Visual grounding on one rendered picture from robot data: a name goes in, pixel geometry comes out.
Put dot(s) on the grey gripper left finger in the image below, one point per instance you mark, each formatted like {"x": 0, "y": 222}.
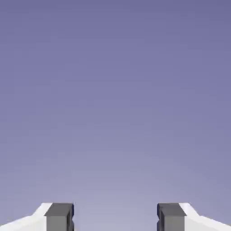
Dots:
{"x": 57, "y": 218}

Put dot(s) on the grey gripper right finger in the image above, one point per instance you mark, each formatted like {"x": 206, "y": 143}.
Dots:
{"x": 173, "y": 218}

